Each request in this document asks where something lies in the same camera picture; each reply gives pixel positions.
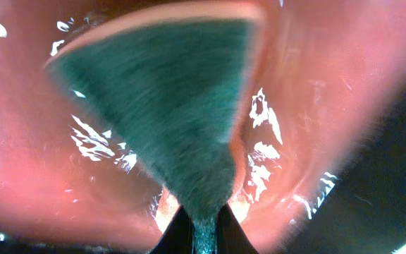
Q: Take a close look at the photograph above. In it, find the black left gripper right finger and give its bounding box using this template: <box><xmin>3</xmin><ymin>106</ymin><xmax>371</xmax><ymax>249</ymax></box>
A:
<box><xmin>216</xmin><ymin>204</ymin><xmax>258</xmax><ymax>254</ymax></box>

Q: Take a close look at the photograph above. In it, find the black tray with red water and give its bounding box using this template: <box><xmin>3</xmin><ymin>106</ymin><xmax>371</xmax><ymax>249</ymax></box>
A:
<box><xmin>0</xmin><ymin>0</ymin><xmax>406</xmax><ymax>253</ymax></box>

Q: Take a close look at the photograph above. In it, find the green and orange sponge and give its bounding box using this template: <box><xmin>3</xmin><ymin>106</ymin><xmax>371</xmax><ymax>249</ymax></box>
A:
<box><xmin>45</xmin><ymin>1</ymin><xmax>265</xmax><ymax>253</ymax></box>

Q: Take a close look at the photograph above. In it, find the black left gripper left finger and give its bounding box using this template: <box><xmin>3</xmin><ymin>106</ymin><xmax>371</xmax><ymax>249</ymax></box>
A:
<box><xmin>149</xmin><ymin>206</ymin><xmax>193</xmax><ymax>254</ymax></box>

